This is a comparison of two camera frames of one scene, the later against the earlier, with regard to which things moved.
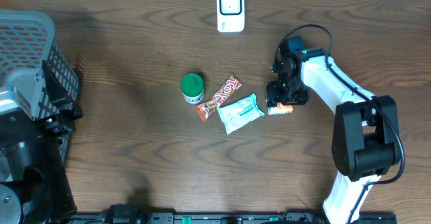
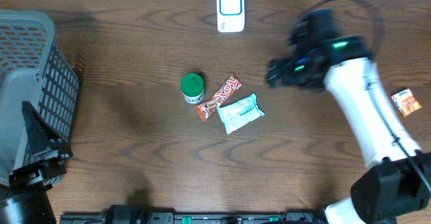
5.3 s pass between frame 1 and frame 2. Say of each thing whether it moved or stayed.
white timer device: stayed
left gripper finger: moved
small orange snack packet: moved
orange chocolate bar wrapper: stayed
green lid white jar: stayed
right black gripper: moved
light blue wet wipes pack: stayed
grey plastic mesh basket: stayed
